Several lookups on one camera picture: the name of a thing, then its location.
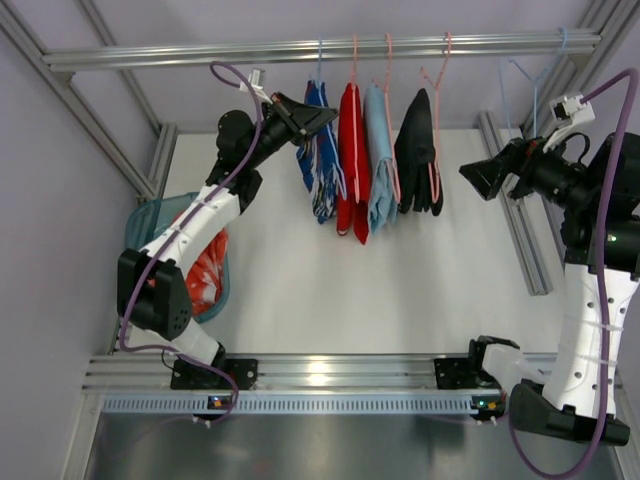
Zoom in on empty blue hanger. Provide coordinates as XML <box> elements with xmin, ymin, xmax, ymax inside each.
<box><xmin>498</xmin><ymin>26</ymin><xmax>569</xmax><ymax>137</ymax></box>

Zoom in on light blue trousers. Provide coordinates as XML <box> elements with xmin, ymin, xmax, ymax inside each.
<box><xmin>363</xmin><ymin>83</ymin><xmax>398</xmax><ymax>235</ymax></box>

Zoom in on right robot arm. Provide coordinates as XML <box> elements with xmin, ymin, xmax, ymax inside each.
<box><xmin>459</xmin><ymin>133</ymin><xmax>639</xmax><ymax>446</ymax></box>

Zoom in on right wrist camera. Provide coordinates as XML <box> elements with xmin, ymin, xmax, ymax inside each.
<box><xmin>543</xmin><ymin>93</ymin><xmax>595</xmax><ymax>153</ymax></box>

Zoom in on slotted cable duct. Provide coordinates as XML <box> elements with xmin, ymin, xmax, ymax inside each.
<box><xmin>102</xmin><ymin>392</ymin><xmax>504</xmax><ymax>415</ymax></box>

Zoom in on red trousers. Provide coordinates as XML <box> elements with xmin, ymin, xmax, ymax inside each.
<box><xmin>336</xmin><ymin>83</ymin><xmax>372</xmax><ymax>245</ymax></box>

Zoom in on aluminium hanging rail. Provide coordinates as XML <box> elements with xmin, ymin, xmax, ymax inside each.
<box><xmin>42</xmin><ymin>28</ymin><xmax>602</xmax><ymax>72</ymax></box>

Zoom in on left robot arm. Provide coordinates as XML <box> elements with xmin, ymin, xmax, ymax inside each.
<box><xmin>117</xmin><ymin>92</ymin><xmax>338</xmax><ymax>385</ymax></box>

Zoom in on aluminium frame strut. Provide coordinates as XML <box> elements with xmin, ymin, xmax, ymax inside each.
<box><xmin>1</xmin><ymin>1</ymin><xmax>179</xmax><ymax>202</ymax></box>
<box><xmin>498</xmin><ymin>1</ymin><xmax>639</xmax><ymax>296</ymax></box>

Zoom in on right aluminium frame strut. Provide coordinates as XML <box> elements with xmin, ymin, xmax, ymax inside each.
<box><xmin>498</xmin><ymin>1</ymin><xmax>639</xmax><ymax>296</ymax></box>

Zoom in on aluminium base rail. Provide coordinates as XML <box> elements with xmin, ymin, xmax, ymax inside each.
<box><xmin>82</xmin><ymin>352</ymin><xmax>495</xmax><ymax>395</ymax></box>

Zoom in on left aluminium frame strut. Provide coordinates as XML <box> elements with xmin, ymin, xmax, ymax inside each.
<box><xmin>1</xmin><ymin>1</ymin><xmax>179</xmax><ymax>202</ymax></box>

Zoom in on light blue wire hanger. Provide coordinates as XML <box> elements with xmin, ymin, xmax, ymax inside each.
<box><xmin>308</xmin><ymin>38</ymin><xmax>348</xmax><ymax>221</ymax></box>

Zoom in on blue patterned trousers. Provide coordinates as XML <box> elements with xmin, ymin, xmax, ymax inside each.
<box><xmin>294</xmin><ymin>79</ymin><xmax>348</xmax><ymax>226</ymax></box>

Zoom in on black trousers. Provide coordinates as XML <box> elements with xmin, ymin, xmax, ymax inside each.
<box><xmin>394</xmin><ymin>88</ymin><xmax>444</xmax><ymax>216</ymax></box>

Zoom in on red white garment in basket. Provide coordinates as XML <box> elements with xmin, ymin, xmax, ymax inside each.
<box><xmin>186</xmin><ymin>229</ymin><xmax>228</xmax><ymax>315</ymax></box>

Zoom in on teal plastic basket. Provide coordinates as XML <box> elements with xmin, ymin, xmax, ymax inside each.
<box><xmin>125</xmin><ymin>192</ymin><xmax>230</xmax><ymax>323</ymax></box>

